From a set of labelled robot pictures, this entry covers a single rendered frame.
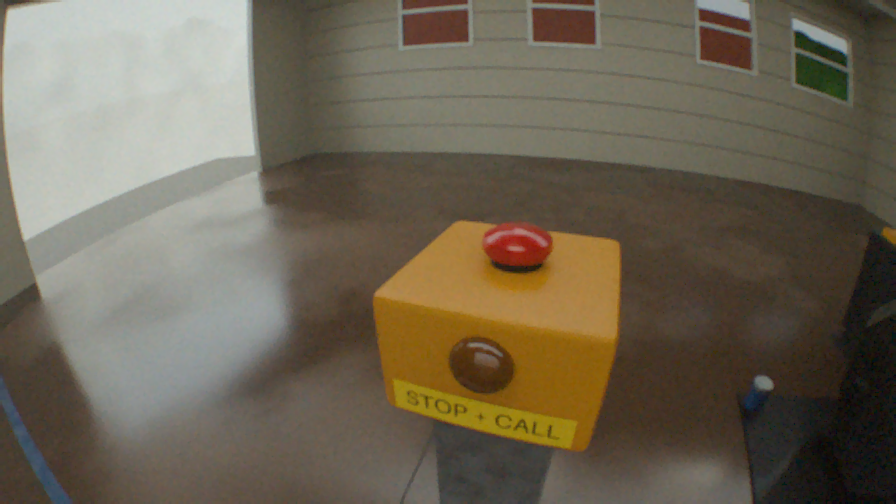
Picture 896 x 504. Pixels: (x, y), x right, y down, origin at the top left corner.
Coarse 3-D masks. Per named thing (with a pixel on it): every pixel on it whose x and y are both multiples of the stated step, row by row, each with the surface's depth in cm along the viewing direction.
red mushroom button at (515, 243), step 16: (512, 224) 22; (528, 224) 22; (496, 240) 21; (512, 240) 21; (528, 240) 21; (544, 240) 21; (496, 256) 21; (512, 256) 20; (528, 256) 20; (544, 256) 21
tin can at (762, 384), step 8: (760, 376) 127; (760, 384) 123; (768, 384) 121; (752, 392) 126; (760, 392) 121; (768, 392) 119; (752, 400) 125; (760, 400) 122; (752, 408) 125; (760, 408) 123
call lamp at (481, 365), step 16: (464, 352) 18; (480, 352) 17; (496, 352) 17; (464, 368) 18; (480, 368) 17; (496, 368) 17; (512, 368) 17; (464, 384) 18; (480, 384) 18; (496, 384) 17
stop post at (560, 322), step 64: (448, 256) 23; (576, 256) 23; (384, 320) 20; (448, 320) 18; (512, 320) 17; (576, 320) 17; (448, 384) 20; (512, 384) 18; (576, 384) 17; (448, 448) 25; (512, 448) 23; (576, 448) 18
